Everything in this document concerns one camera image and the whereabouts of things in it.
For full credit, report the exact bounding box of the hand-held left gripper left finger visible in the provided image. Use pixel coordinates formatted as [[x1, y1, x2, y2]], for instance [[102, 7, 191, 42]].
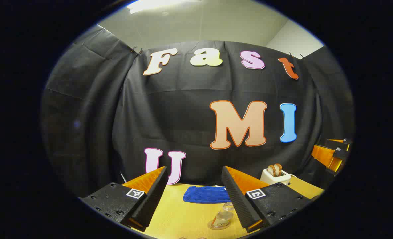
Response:
[[80, 166, 169, 232]]

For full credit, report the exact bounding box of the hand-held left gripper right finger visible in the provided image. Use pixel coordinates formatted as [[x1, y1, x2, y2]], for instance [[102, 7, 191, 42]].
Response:
[[221, 166, 313, 233]]

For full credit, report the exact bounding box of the blue towel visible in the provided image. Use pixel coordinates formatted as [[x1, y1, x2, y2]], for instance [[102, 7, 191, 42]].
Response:
[[183, 185, 231, 204]]

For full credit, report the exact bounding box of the white toaster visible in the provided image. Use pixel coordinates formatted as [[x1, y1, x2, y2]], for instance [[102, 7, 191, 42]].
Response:
[[260, 168, 292, 186]]

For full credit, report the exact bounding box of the black backdrop cloth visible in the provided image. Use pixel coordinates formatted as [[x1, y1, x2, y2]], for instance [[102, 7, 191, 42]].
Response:
[[41, 25, 354, 199]]

